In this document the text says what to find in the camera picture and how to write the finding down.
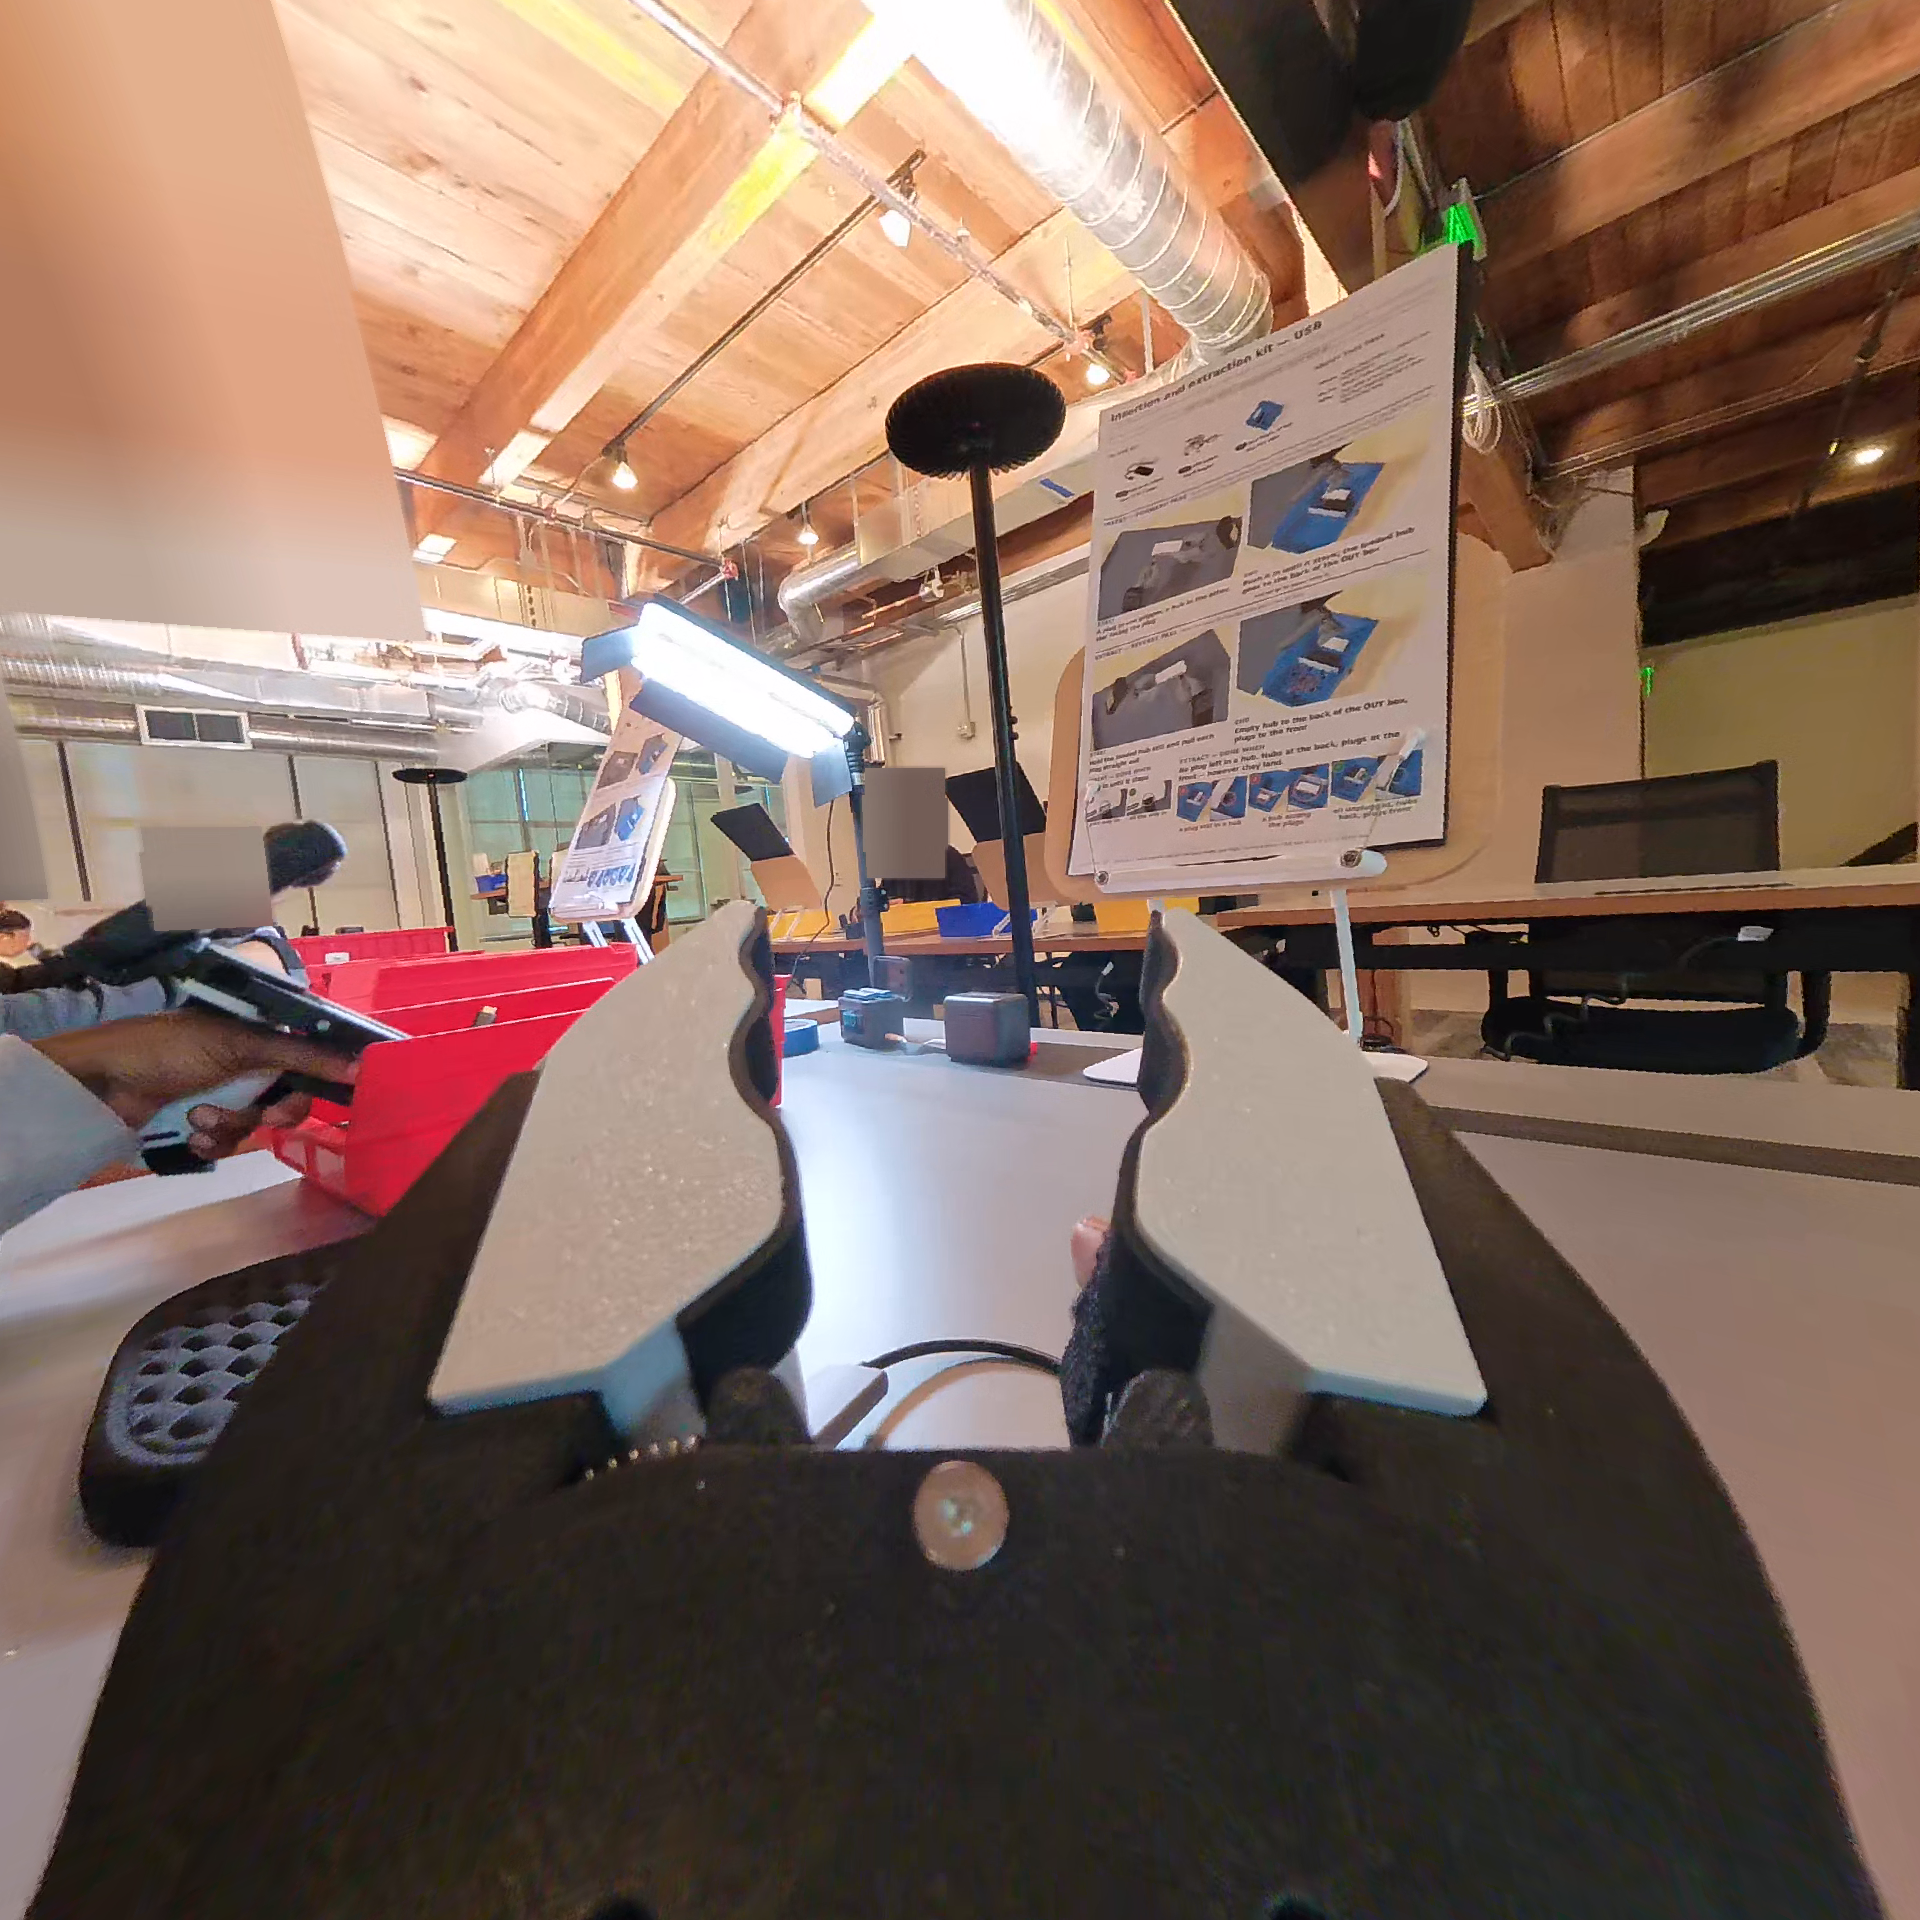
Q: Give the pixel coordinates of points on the long wooden desk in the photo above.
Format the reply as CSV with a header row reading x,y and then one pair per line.
x,y
1650,897

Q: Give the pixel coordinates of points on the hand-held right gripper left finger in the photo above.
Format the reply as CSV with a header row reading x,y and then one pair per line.
x,y
628,1200

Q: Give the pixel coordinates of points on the black office chair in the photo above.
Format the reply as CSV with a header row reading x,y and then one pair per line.
x,y
1650,902

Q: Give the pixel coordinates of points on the small instruction poster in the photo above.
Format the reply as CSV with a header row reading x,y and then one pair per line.
x,y
614,818

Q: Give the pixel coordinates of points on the wooden workbench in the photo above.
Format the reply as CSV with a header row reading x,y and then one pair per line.
x,y
931,943

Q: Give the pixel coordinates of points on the dark grey cube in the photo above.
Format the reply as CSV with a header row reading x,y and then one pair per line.
x,y
986,1029

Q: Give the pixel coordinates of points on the person's left hand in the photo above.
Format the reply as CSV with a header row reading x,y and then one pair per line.
x,y
148,1066

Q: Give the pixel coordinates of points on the large red plastic bin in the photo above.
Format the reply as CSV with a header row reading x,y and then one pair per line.
x,y
434,1096

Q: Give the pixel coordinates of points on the blue plastic bin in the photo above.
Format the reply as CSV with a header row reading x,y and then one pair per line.
x,y
965,917

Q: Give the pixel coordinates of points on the small blue black cube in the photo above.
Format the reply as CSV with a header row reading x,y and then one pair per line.
x,y
868,1018

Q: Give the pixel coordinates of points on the person's left forearm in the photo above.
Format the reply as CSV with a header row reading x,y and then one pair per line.
x,y
53,1141

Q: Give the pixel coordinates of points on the slim black floor lamp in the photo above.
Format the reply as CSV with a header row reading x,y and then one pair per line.
x,y
438,856

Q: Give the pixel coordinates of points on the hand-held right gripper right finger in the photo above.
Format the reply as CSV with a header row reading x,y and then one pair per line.
x,y
1289,1231

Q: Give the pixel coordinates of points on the led light panel on stand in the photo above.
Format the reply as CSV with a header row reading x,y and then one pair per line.
x,y
721,676

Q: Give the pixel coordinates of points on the silver ventilation duct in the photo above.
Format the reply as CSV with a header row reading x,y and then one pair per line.
x,y
1140,196

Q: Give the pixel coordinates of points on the green exit sign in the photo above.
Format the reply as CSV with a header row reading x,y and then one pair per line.
x,y
1459,223

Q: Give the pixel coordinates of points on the large instruction poster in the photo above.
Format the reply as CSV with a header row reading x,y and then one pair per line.
x,y
1276,600

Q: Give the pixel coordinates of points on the black mesh pad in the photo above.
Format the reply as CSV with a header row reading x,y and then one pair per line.
x,y
180,1394

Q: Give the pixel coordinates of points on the person's right hand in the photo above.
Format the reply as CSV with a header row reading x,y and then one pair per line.
x,y
1088,1245

